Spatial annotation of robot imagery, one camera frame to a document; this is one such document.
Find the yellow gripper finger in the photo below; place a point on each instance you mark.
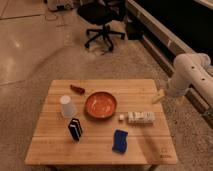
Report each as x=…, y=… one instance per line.
x=158, y=96

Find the white ceramic cup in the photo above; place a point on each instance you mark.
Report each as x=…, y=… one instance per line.
x=68, y=108

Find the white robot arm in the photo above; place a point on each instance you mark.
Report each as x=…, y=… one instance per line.
x=189, y=69

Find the black white striped eraser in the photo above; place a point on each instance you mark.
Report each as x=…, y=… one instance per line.
x=75, y=129

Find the white box stack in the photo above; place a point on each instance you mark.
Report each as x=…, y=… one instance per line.
x=141, y=117

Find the small white cube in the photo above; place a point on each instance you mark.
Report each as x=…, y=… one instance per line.
x=121, y=117

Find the orange bowl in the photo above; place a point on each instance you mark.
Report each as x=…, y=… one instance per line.
x=100, y=105

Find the blue sponge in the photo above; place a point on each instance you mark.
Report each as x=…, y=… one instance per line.
x=120, y=141

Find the black box on floor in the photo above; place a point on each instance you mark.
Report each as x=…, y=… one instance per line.
x=134, y=31

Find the wooden table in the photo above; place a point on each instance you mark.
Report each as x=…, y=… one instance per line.
x=150, y=143

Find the black office chair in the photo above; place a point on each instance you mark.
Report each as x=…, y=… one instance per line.
x=101, y=14

